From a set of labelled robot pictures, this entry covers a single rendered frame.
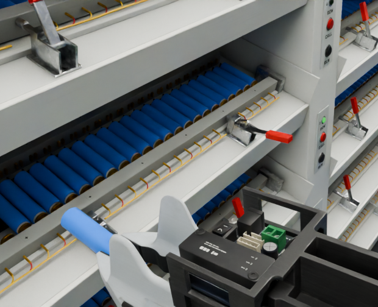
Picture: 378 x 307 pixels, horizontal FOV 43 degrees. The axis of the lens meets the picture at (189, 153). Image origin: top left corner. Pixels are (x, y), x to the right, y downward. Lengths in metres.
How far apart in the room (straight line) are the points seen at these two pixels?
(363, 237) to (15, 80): 1.19
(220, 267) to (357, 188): 1.07
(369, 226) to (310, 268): 1.26
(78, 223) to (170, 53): 0.21
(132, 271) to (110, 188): 0.26
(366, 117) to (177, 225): 0.90
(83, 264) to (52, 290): 0.04
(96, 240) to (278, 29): 0.52
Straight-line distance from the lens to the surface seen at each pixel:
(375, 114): 1.21
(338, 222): 1.18
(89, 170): 0.57
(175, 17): 0.53
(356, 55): 0.99
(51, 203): 0.54
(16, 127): 0.40
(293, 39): 0.77
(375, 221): 1.52
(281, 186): 0.89
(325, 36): 0.79
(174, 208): 0.32
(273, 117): 0.74
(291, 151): 0.86
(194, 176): 0.61
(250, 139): 0.68
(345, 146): 1.07
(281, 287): 0.24
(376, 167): 1.38
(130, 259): 0.29
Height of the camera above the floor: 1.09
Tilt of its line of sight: 31 degrees down
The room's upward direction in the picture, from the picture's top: 6 degrees counter-clockwise
